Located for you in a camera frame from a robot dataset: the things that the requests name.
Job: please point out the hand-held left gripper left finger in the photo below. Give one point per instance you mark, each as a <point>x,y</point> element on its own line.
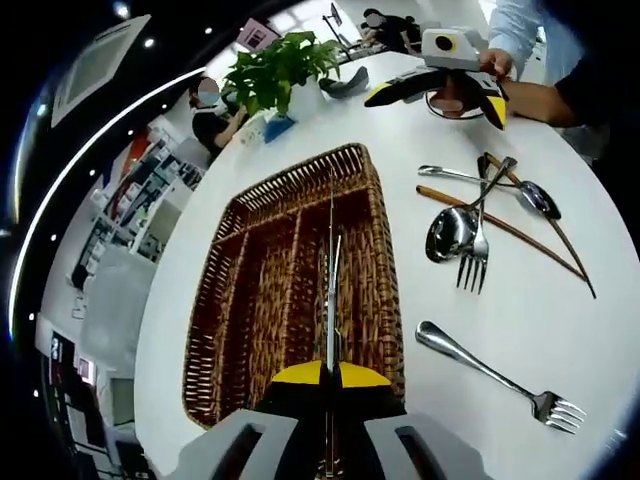
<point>260,445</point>

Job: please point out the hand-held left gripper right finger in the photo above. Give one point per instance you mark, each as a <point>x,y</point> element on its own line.
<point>395,445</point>

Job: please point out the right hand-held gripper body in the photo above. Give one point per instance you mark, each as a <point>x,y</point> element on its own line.
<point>450,55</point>

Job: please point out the steel spoon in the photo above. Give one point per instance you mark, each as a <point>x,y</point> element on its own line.
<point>542,200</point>
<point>445,235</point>

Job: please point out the steel fork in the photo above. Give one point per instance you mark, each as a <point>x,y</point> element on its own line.
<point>470,357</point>
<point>479,245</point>

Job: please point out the wicker tray with storage slots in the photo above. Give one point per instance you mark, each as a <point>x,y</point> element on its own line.
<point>260,300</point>

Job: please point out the steel table knife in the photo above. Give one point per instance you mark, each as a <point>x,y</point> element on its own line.
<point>331,280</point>
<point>336,270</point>

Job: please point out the white storage shelf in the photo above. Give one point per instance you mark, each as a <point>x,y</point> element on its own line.
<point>145,200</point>

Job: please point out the person's right hand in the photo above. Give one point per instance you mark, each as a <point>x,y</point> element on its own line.
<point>448,100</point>

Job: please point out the grey curved object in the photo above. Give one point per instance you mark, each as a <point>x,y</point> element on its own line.
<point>345,87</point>

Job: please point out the black stand with screen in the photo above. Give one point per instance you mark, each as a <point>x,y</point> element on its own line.
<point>336,27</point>

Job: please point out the white plant pot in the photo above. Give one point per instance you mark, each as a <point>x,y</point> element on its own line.
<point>307,97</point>

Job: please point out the green leafy plant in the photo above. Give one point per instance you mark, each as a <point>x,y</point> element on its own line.
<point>280,70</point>

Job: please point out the blue cloth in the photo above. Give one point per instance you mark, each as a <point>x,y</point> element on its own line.
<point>277,129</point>

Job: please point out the purple poster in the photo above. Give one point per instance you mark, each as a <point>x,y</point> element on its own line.
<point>257,35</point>

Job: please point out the small patterned white cup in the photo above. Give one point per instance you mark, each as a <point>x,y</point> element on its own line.
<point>252,134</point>

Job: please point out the white mesh office chair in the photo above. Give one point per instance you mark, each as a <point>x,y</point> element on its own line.
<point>115,310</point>

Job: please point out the ceiling air conditioner unit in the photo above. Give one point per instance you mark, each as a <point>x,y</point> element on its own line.
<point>95,70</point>

